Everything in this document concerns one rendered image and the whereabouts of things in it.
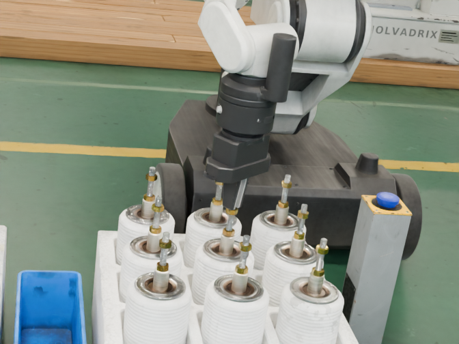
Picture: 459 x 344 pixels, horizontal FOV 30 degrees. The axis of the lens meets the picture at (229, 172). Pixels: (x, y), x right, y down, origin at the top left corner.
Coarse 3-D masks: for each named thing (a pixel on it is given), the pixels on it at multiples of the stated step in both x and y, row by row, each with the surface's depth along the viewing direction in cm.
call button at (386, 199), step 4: (380, 192) 149; (384, 192) 150; (388, 192) 150; (376, 196) 149; (380, 196) 148; (384, 196) 148; (388, 196) 148; (392, 196) 149; (396, 196) 149; (380, 200) 147; (384, 200) 147; (388, 200) 147; (392, 200) 147; (396, 200) 147; (380, 204) 148; (384, 204) 148; (388, 204) 147; (392, 204) 147; (396, 204) 147
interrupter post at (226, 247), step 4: (224, 236) 137; (228, 236) 137; (232, 236) 137; (224, 240) 137; (228, 240) 137; (232, 240) 137; (220, 244) 138; (224, 244) 137; (228, 244) 137; (232, 244) 138; (220, 248) 138; (224, 248) 138; (228, 248) 137; (232, 248) 138; (220, 252) 138; (224, 252) 138; (228, 252) 138
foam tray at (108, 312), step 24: (240, 240) 159; (96, 264) 154; (96, 288) 150; (96, 312) 146; (120, 312) 131; (192, 312) 134; (96, 336) 142; (120, 336) 125; (192, 336) 128; (264, 336) 131
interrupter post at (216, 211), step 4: (212, 204) 148; (212, 208) 148; (216, 208) 147; (220, 208) 148; (212, 212) 148; (216, 212) 148; (220, 212) 148; (212, 216) 148; (216, 216) 148; (220, 216) 148; (212, 220) 148; (216, 220) 148; (220, 220) 149
